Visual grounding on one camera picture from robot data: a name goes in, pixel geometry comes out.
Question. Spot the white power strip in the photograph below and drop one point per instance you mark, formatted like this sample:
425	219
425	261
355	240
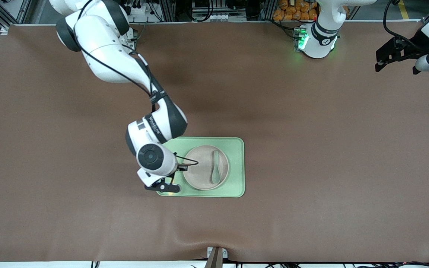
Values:
140	8

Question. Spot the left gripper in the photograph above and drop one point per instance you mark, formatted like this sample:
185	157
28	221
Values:
409	48

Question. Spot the brown table cover mat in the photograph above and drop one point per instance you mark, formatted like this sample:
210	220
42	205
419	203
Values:
88	204

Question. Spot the beige round plate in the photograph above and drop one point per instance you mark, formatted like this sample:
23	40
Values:
199	175

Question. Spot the aluminium frame post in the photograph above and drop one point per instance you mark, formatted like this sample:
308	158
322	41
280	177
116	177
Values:
167	10

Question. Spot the orange snack packets pile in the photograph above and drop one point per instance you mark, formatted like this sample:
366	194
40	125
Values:
296	10

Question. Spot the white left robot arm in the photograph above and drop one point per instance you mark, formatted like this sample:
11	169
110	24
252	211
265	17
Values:
320	41

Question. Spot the metal table clamp bracket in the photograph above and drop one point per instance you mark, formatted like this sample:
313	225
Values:
217	257

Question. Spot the white terminal block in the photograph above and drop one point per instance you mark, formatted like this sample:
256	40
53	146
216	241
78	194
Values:
218	16

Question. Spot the grey-green plastic spoon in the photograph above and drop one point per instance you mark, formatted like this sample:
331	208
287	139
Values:
215	175

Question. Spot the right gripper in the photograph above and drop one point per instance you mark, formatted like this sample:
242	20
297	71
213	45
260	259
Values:
179	167

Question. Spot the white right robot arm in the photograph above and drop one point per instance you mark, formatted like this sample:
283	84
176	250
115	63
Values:
102	56

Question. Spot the light green rectangular tray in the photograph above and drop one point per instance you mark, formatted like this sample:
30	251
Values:
237	167

